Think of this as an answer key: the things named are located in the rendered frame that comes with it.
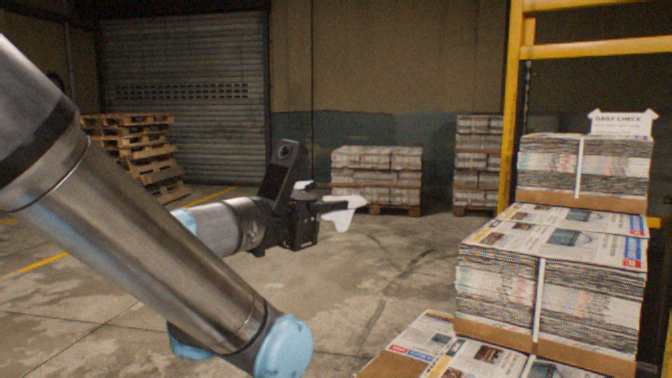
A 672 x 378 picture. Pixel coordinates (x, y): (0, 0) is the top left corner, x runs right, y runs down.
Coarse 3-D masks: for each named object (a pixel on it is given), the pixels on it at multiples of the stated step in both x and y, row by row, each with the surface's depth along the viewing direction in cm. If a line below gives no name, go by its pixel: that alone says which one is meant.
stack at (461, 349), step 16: (464, 336) 111; (448, 352) 103; (464, 352) 102; (480, 352) 102; (496, 352) 102; (512, 352) 102; (432, 368) 96; (448, 368) 96; (464, 368) 96; (480, 368) 96; (496, 368) 96; (512, 368) 96; (528, 368) 96; (544, 368) 96; (560, 368) 96; (576, 368) 96
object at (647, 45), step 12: (660, 36) 168; (528, 48) 194; (540, 48) 191; (552, 48) 189; (564, 48) 186; (576, 48) 184; (588, 48) 181; (600, 48) 179; (612, 48) 177; (624, 48) 175; (636, 48) 172; (648, 48) 170; (660, 48) 168
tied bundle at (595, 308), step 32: (480, 256) 104; (512, 256) 100; (480, 288) 105; (512, 288) 101; (544, 288) 97; (576, 288) 94; (608, 288) 90; (640, 288) 87; (480, 320) 106; (512, 320) 102; (544, 320) 98; (576, 320) 95; (608, 320) 91; (608, 352) 92
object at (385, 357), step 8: (384, 352) 146; (376, 360) 141; (384, 360) 141; (392, 360) 141; (400, 360) 141; (408, 360) 141; (368, 368) 137; (376, 368) 137; (384, 368) 137; (392, 368) 137; (400, 368) 136; (408, 368) 136; (416, 368) 136; (424, 368) 136; (360, 376) 132; (368, 376) 132; (376, 376) 132; (384, 376) 132; (392, 376) 132; (400, 376) 132; (408, 376) 132; (416, 376) 132
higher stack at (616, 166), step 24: (528, 144) 150; (552, 144) 146; (576, 144) 142; (600, 144) 138; (624, 144) 134; (648, 144) 131; (528, 168) 151; (552, 168) 147; (576, 168) 143; (600, 168) 139; (624, 168) 135; (648, 168) 132; (576, 192) 143; (600, 192) 140; (624, 192) 137
